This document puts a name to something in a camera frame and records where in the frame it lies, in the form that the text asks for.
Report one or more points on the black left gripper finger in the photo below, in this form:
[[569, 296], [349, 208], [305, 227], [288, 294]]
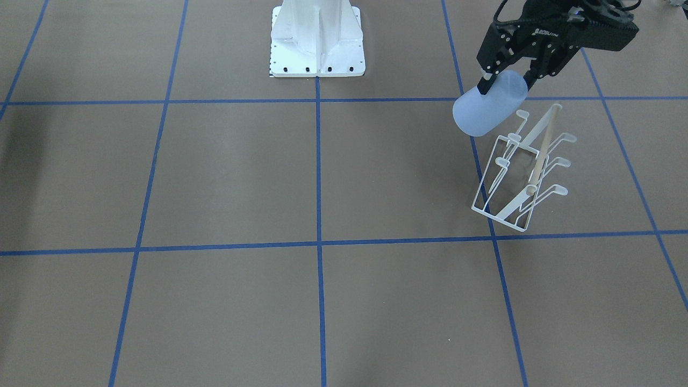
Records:
[[531, 77], [485, 83]]

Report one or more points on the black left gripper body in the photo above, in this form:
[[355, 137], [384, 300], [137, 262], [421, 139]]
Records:
[[517, 38]]

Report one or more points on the light blue plastic cup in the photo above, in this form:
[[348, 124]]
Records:
[[476, 114]]

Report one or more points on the white wire cup holder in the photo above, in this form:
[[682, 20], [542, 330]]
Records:
[[513, 183]]

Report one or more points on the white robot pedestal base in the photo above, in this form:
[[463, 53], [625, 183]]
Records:
[[316, 39]]

